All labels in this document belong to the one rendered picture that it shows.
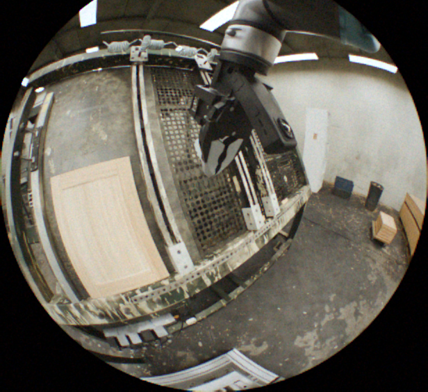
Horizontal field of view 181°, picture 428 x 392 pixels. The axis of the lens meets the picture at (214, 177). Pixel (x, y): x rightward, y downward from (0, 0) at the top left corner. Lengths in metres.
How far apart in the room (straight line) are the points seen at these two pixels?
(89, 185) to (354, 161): 5.25
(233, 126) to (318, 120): 3.57
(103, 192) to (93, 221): 0.11
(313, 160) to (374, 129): 2.59
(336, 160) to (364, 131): 1.44
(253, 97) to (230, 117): 0.05
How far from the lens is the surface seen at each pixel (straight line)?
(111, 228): 0.56
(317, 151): 3.74
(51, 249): 0.66
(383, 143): 5.20
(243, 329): 1.43
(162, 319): 0.71
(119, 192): 0.55
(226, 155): 0.24
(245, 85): 0.18
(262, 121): 0.15
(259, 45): 0.19
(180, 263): 0.55
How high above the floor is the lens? 1.40
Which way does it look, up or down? 21 degrees down
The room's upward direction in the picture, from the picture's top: straight up
